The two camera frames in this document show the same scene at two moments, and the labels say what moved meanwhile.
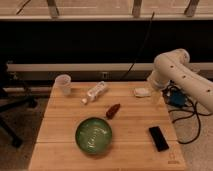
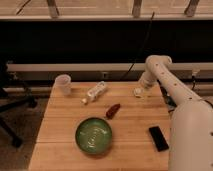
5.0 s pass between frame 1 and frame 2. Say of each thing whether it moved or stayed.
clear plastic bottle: stayed
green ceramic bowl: stayed
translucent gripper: moved
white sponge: stayed
